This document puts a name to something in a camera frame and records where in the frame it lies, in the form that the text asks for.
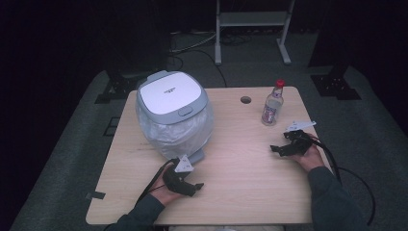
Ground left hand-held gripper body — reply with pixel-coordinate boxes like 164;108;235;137
162;154;197;197

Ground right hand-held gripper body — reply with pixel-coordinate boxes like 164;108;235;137
283;119;318;157

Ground clear bottle with red cap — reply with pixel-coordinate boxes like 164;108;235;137
260;78;286;127

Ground white grey lidded trash can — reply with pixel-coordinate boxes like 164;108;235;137
134;69;216;166

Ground person's left hand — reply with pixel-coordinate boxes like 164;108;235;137
149;172;185;207

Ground person's right hand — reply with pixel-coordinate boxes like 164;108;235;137
290;141;326;173

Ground translucent plastic trash bag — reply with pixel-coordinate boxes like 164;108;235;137
135;104;216;161

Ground black stand base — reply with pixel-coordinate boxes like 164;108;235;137
93;70;142;105
307;63;363;101

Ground grey tape strip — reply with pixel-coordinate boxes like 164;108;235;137
85;191;107;201

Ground dark floor socket plate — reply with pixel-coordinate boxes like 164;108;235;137
102;116;121;138

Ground white metal stand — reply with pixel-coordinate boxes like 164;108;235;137
214;0;296;66

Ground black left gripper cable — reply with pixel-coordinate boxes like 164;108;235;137
136;158;177;204

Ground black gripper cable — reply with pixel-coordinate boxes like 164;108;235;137
302;133;376;227
136;158;177;204

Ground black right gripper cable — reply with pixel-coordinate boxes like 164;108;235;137
302;133;376;227

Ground cables on floor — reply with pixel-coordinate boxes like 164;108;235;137
167;29;254;89

